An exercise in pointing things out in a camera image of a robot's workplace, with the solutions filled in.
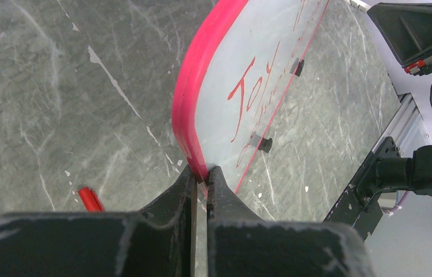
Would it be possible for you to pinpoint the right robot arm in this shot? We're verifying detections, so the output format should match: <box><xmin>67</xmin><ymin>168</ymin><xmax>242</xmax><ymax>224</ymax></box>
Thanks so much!
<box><xmin>357</xmin><ymin>3</ymin><xmax>432</xmax><ymax>196</ymax></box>

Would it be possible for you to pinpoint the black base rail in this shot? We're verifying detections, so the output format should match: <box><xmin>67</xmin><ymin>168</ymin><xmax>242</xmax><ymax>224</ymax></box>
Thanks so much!
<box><xmin>324</xmin><ymin>137</ymin><xmax>400</xmax><ymax>240</ymax></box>

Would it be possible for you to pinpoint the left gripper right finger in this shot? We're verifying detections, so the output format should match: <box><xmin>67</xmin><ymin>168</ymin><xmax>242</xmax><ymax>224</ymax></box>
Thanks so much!
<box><xmin>207</xmin><ymin>166</ymin><xmax>375</xmax><ymax>276</ymax></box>

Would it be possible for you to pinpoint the red marker cap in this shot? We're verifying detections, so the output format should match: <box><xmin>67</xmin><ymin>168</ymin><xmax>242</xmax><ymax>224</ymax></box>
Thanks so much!
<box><xmin>78</xmin><ymin>187</ymin><xmax>105</xmax><ymax>212</ymax></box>

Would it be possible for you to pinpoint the aluminium frame rail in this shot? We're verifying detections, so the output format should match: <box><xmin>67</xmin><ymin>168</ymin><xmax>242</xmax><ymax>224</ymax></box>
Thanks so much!
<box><xmin>371</xmin><ymin>93</ymin><xmax>432</xmax><ymax>264</ymax></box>

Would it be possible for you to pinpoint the red capped whiteboard marker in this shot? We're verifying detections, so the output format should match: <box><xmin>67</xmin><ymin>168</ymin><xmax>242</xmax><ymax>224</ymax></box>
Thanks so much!
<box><xmin>347</xmin><ymin>0</ymin><xmax>371</xmax><ymax>13</ymax></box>

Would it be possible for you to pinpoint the red framed whiteboard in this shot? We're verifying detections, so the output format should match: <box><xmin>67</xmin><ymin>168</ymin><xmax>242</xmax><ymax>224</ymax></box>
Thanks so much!
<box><xmin>172</xmin><ymin>1</ymin><xmax>329</xmax><ymax>192</ymax></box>

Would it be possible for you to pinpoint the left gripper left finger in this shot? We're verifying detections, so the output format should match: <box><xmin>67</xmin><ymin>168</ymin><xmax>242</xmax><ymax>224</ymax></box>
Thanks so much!
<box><xmin>0</xmin><ymin>168</ymin><xmax>197</xmax><ymax>276</ymax></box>

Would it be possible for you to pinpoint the black whiteboard foot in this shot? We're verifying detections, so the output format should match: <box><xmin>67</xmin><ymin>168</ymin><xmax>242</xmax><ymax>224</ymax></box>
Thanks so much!
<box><xmin>258</xmin><ymin>138</ymin><xmax>273</xmax><ymax>153</ymax></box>
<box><xmin>294</xmin><ymin>59</ymin><xmax>305</xmax><ymax>77</ymax></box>

